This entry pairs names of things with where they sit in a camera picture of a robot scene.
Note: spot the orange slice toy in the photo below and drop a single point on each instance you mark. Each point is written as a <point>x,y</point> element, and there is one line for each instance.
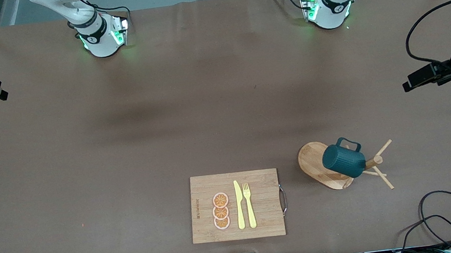
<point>220,199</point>
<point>220,212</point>
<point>222,223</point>

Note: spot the wooden cutting board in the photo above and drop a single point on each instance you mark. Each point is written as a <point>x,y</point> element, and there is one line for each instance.
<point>261,220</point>

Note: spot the dark teal ribbed cup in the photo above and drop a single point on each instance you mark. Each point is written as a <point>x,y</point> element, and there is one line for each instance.
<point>342,162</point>

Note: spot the yellow plastic knife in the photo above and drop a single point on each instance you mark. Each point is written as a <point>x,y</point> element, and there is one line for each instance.
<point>239,205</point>

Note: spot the yellow plastic fork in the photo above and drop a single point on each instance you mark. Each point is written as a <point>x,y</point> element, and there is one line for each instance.
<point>250,208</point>

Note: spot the wooden cup rack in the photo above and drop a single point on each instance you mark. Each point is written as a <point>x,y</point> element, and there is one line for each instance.
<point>312,165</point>

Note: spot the brown table mat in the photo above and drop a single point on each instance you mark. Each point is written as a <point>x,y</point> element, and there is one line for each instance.
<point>88,193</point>

